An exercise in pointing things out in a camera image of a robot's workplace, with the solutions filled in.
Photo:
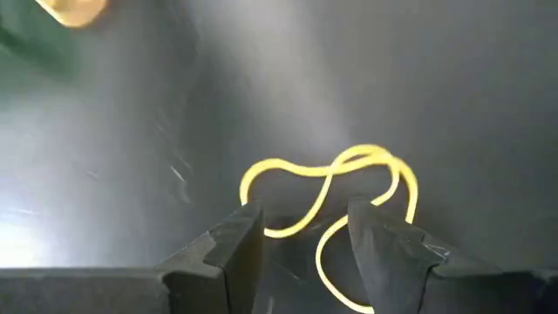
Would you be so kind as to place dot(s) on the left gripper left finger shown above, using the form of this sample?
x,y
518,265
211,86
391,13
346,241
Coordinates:
x,y
235,261

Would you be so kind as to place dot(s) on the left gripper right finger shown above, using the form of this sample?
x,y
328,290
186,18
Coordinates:
x,y
388,261

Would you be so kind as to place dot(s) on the yellow rubber band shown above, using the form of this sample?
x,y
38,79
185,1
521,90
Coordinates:
x,y
270,162

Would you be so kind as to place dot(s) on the tan rubber band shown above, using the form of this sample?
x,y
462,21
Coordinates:
x,y
74,13

